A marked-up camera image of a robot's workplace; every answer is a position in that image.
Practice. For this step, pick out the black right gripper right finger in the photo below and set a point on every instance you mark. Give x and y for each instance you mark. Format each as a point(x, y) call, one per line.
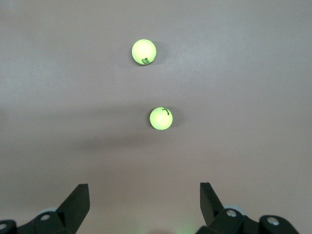
point(210, 204)

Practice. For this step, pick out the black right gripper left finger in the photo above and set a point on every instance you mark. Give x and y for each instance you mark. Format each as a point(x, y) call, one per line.
point(75, 207)

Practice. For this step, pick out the tennis ball with script logo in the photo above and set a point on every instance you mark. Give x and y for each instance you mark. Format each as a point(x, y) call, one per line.
point(161, 119)

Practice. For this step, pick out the tennis ball with block lettering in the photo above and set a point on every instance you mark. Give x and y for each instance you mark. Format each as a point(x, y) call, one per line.
point(142, 51)

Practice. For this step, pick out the brown table cover sheet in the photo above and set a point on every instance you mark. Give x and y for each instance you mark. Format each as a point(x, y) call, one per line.
point(73, 97)

